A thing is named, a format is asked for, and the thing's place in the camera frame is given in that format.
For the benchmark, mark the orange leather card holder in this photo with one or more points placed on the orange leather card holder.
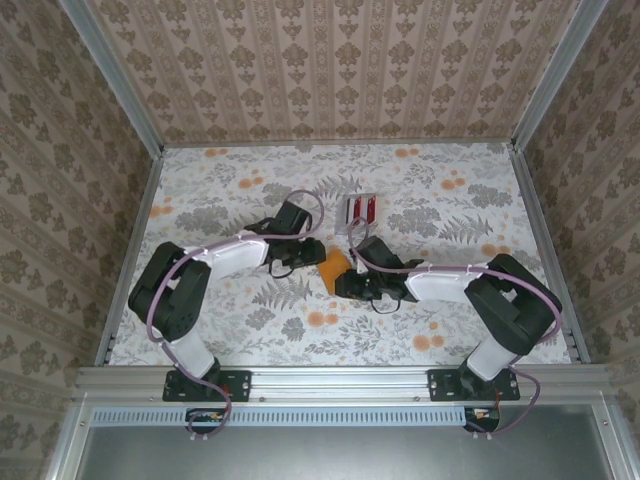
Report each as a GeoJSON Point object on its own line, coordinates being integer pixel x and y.
{"type": "Point", "coordinates": [331, 270]}

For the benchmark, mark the small red and white box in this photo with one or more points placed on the small red and white box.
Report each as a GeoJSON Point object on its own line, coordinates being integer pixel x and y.
{"type": "Point", "coordinates": [345, 215]}

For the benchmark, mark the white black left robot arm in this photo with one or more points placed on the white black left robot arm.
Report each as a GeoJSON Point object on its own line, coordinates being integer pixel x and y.
{"type": "Point", "coordinates": [240, 255]}

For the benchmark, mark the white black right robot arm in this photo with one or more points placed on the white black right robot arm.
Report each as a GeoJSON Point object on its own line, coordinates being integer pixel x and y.
{"type": "Point", "coordinates": [440, 282]}

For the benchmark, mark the floral patterned table cover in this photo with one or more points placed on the floral patterned table cover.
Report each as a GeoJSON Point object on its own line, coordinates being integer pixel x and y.
{"type": "Point", "coordinates": [350, 340]}

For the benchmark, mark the grey metal sheet panel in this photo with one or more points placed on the grey metal sheet panel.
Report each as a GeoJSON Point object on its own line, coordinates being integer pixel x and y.
{"type": "Point", "coordinates": [350, 455]}

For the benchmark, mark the aluminium front rail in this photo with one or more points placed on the aluminium front rail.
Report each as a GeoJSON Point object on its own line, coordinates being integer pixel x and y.
{"type": "Point", "coordinates": [340, 382]}

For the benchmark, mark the aluminium back rail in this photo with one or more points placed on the aluminium back rail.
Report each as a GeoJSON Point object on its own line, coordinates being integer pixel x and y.
{"type": "Point", "coordinates": [325, 144]}

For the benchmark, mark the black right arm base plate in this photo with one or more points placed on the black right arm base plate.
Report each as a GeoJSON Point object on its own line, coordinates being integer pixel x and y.
{"type": "Point", "coordinates": [440, 385]}

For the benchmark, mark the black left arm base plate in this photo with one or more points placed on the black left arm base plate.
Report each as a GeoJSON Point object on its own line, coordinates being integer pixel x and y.
{"type": "Point", "coordinates": [240, 385]}

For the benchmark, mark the aluminium side rail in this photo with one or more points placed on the aluminium side rail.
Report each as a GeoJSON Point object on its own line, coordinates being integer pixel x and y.
{"type": "Point", "coordinates": [138, 225]}
{"type": "Point", "coordinates": [547, 250]}

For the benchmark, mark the aluminium corner post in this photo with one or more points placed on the aluminium corner post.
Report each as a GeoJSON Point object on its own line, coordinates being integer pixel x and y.
{"type": "Point", "coordinates": [556, 75]}
{"type": "Point", "coordinates": [118, 80]}

